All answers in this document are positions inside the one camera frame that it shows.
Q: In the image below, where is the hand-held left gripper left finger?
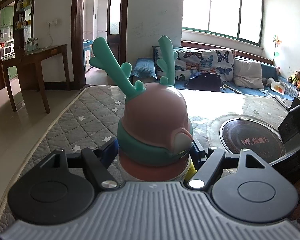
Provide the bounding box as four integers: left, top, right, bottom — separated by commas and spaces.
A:
39, 137, 119, 189

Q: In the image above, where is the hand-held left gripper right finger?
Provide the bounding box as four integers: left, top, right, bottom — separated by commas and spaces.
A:
187, 140, 274, 190

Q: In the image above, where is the pink reindeer water bottle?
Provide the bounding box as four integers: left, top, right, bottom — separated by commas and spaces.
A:
89, 35, 193, 182

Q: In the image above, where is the silver remote control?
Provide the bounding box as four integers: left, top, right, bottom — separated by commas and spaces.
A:
274, 95, 290, 110

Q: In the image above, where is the grey star quilted tablecloth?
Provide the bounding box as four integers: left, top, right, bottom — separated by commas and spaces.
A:
0, 84, 300, 233

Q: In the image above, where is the round black induction cooker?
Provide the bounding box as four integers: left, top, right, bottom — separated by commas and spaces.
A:
219, 119, 287, 167

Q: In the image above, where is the white orange picture book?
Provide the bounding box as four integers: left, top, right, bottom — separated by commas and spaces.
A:
270, 80, 287, 94

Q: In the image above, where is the brown teddy bear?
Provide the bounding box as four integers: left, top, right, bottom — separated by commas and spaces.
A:
287, 70, 300, 85

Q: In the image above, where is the black bag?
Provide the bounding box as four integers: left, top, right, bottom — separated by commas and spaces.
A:
184, 72, 222, 92

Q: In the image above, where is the white pillow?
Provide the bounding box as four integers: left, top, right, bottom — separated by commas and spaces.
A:
232, 58, 265, 90

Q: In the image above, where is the blue sofa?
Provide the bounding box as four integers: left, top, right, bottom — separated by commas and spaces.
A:
129, 46, 300, 100

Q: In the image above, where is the butterfly print cushion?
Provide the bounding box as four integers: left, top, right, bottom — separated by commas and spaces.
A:
201, 49, 237, 83
154, 47, 205, 82

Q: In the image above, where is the colourful pinwheel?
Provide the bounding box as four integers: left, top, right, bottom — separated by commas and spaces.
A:
271, 34, 283, 65

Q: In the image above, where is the small blue white cabinet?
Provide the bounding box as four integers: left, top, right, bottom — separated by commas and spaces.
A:
83, 39, 93, 72

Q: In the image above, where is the dark wooden side table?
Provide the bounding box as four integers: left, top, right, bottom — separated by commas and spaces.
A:
1, 44, 71, 114

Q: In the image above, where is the wooden door with glass panel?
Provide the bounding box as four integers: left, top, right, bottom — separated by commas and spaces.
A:
106, 0, 129, 63

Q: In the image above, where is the cluster of glass jars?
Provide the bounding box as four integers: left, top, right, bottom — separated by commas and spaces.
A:
24, 37, 39, 52

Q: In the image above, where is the green framed window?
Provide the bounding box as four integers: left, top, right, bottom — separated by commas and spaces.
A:
182, 0, 265, 48

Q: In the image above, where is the dark wooden display cabinet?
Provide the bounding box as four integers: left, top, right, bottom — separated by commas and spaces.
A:
14, 0, 37, 53

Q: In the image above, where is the white recorder flute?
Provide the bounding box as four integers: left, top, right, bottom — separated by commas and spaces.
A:
221, 84, 242, 94

